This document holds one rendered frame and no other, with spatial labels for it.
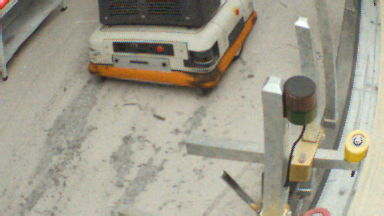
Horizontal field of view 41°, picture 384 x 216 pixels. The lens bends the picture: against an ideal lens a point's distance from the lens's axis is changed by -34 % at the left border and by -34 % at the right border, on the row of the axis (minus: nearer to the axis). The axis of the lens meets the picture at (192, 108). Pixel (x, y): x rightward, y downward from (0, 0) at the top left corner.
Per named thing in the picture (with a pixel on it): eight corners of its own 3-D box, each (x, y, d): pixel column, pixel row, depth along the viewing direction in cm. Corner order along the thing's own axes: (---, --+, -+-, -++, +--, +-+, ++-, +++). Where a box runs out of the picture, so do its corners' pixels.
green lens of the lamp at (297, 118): (281, 122, 98) (280, 110, 96) (291, 98, 102) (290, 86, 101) (312, 127, 95) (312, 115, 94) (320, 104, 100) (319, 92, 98)
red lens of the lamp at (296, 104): (280, 108, 96) (279, 95, 95) (290, 84, 101) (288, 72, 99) (312, 114, 94) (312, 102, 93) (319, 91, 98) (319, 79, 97)
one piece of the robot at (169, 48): (188, 61, 286) (185, 43, 281) (103, 54, 302) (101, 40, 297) (190, 57, 288) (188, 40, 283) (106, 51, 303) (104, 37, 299)
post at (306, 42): (297, 201, 144) (293, 20, 116) (301, 191, 147) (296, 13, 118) (308, 201, 143) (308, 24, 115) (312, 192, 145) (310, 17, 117)
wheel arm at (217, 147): (187, 158, 142) (184, 141, 140) (194, 147, 145) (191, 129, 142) (358, 173, 126) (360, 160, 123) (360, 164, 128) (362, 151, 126)
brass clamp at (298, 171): (286, 180, 131) (287, 163, 128) (304, 139, 141) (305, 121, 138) (309, 182, 129) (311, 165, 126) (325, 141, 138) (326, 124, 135)
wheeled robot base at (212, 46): (215, 96, 292) (206, 43, 277) (87, 79, 316) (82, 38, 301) (260, 21, 339) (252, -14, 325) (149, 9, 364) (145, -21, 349)
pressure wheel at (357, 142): (348, 191, 125) (354, 155, 118) (335, 175, 131) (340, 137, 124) (368, 175, 127) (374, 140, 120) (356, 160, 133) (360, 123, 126)
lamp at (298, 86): (277, 198, 108) (279, 93, 95) (288, 177, 112) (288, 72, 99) (304, 199, 106) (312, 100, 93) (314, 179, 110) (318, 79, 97)
